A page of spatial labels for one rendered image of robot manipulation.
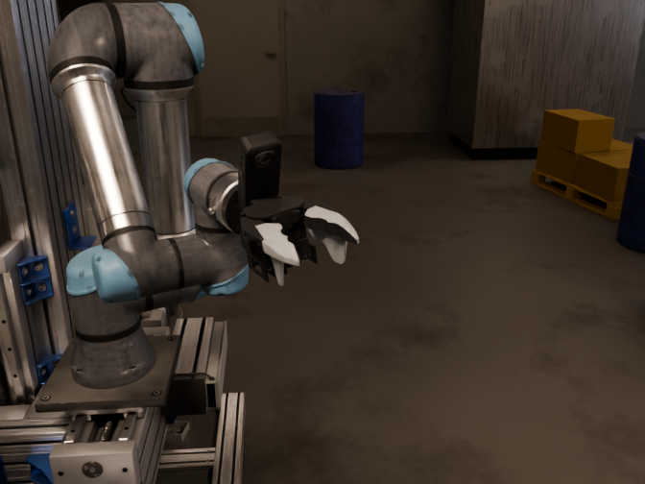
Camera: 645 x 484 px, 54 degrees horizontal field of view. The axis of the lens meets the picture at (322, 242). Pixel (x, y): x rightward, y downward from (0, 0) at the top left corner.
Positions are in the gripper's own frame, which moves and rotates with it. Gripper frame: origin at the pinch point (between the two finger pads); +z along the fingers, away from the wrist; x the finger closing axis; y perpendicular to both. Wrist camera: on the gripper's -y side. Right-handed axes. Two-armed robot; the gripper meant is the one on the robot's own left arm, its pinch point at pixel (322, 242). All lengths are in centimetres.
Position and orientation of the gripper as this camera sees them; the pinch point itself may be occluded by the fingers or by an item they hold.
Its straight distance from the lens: 65.5
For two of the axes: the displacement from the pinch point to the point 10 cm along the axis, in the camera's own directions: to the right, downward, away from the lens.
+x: -8.5, 3.1, -4.2
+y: 1.2, 9.0, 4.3
